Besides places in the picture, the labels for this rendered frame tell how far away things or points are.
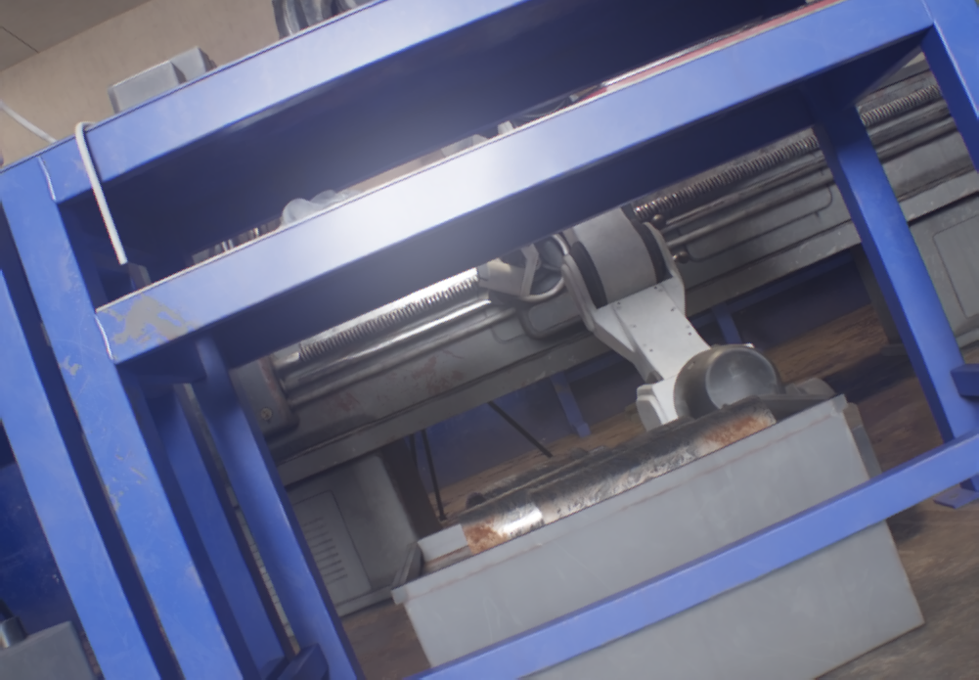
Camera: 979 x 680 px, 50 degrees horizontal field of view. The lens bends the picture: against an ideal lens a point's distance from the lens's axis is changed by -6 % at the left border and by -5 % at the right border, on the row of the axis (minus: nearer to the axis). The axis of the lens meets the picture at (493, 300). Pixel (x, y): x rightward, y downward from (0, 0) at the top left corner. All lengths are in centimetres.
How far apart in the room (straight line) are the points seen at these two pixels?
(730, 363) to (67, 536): 95
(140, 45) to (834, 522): 625
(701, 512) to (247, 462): 71
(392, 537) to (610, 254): 132
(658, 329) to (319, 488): 141
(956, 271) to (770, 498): 221
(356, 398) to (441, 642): 203
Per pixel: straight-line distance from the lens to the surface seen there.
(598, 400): 641
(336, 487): 314
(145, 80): 166
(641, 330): 202
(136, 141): 122
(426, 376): 317
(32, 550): 709
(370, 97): 151
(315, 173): 168
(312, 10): 142
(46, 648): 154
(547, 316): 298
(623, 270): 210
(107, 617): 123
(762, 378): 165
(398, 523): 313
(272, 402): 306
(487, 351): 316
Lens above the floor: 44
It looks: 4 degrees up
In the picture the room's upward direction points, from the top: 23 degrees counter-clockwise
